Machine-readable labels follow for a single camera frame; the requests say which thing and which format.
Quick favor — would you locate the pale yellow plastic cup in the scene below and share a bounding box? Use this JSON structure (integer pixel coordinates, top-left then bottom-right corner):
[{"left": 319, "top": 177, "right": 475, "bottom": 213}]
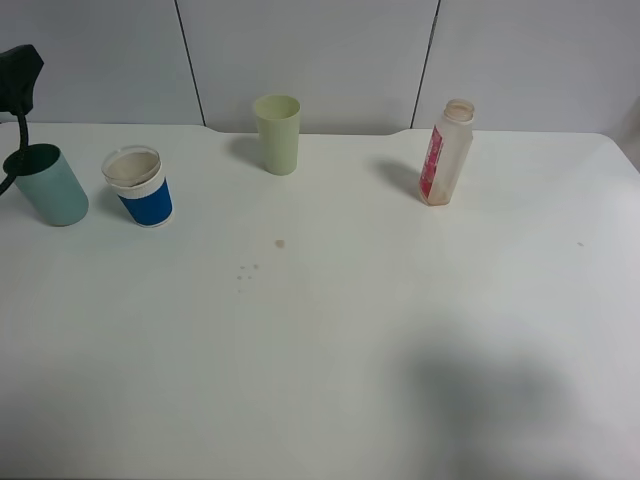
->
[{"left": 254, "top": 95, "right": 301, "bottom": 176}]

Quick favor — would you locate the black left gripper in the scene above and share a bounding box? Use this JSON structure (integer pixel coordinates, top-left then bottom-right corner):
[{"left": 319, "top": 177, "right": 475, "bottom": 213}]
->
[{"left": 0, "top": 44, "right": 44, "bottom": 114}]

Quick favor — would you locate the clear cup with blue sleeve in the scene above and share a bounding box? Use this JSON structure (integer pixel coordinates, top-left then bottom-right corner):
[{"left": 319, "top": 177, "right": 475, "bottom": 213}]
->
[{"left": 101, "top": 145, "right": 174, "bottom": 228}]

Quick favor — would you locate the teal green plastic cup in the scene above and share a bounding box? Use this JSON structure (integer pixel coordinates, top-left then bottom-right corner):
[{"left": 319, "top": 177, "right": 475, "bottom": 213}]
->
[{"left": 3, "top": 144, "right": 89, "bottom": 227}]

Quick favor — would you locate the plastic drink bottle pink label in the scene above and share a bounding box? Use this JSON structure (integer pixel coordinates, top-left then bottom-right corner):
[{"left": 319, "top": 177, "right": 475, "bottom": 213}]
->
[{"left": 419, "top": 99, "right": 475, "bottom": 206}]

